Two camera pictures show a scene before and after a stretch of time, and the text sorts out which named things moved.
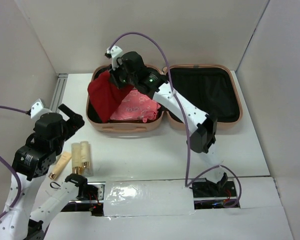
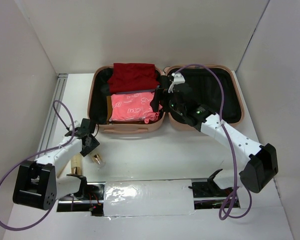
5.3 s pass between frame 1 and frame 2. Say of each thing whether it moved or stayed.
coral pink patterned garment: stayed
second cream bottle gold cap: stayed
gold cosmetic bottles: moved
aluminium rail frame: stayed
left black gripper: moved
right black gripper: moved
